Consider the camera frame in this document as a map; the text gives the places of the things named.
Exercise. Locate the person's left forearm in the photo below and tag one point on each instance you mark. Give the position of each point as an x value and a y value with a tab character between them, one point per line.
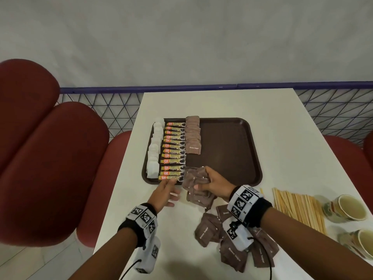
107	253

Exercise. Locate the person's right hand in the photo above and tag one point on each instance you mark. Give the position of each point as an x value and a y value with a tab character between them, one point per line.
218	185

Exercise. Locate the brown plastic tray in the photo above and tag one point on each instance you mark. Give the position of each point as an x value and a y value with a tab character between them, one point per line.
227	151

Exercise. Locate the row of coffee stick packets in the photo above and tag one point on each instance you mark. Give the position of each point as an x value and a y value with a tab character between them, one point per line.
172	154

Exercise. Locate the red padded chair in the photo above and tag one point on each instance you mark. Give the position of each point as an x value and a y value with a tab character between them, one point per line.
346	160
49	172

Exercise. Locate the person's right forearm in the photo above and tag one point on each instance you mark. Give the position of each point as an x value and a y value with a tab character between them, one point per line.
314	242

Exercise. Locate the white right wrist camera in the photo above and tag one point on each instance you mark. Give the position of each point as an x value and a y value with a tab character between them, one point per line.
239	236

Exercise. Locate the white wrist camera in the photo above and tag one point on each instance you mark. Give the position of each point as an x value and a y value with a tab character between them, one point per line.
239	236
147	256

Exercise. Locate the row of brown sugar packets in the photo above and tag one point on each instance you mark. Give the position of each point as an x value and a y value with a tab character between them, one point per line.
193	137

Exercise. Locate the person's left hand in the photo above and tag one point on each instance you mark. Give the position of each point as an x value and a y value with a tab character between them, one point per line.
160	198

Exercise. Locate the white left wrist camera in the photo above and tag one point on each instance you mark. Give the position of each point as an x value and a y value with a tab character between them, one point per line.
147	256

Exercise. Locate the bundle of wooden stir sticks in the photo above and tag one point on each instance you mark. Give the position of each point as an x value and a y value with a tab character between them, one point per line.
300	205

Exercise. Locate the purple mesh railing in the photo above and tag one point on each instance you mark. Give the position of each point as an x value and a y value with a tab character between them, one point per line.
174	89

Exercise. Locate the right wristband with marker tags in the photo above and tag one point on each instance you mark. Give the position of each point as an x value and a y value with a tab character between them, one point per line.
247	204

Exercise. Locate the patterned paper cup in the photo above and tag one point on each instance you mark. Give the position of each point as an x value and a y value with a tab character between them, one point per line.
344	209
361	243

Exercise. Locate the row of white sachets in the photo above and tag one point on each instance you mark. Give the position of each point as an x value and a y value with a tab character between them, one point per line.
153	166

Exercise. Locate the pile of brown sugar packets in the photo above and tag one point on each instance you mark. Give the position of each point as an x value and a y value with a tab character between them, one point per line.
207	230

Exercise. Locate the handful of brown sugar packets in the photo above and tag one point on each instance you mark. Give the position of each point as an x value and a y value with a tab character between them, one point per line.
201	198

